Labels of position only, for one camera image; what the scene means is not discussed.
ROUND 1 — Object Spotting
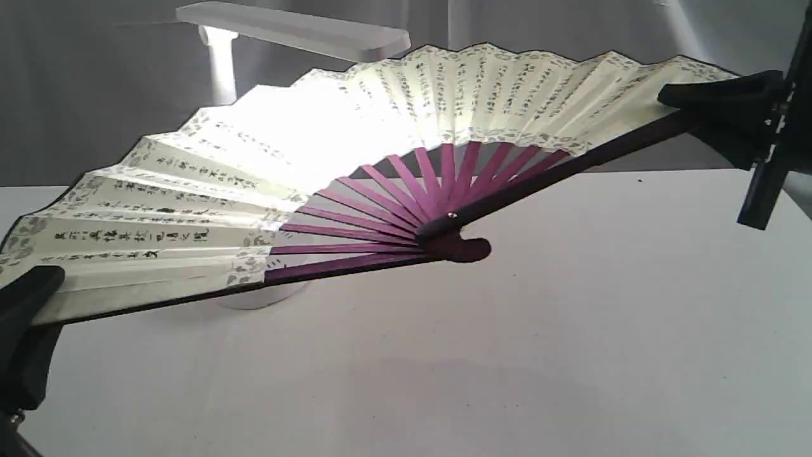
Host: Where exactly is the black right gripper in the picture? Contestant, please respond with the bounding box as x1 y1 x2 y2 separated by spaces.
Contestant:
657 6 811 230

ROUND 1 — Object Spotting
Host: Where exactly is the cream paper folding fan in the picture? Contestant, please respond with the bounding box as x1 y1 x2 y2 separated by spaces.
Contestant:
2 43 737 324

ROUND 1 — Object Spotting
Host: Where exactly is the white desk lamp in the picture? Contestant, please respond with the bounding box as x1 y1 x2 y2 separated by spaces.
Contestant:
174 1 412 310

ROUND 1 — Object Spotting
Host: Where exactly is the grey backdrop curtain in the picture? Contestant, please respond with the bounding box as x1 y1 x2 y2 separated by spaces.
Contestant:
0 0 812 219

